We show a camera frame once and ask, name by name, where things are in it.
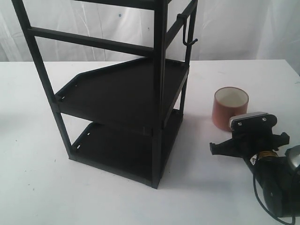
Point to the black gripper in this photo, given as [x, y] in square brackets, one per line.
[253, 136]

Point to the terracotta pink mug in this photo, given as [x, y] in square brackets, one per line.
[228, 102]

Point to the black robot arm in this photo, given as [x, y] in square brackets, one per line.
[279, 177]

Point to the black metal shelf rack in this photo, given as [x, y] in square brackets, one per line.
[123, 118]

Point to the black metal hook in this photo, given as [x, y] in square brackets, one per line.
[184, 18]

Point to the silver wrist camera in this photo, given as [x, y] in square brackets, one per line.
[238, 118]

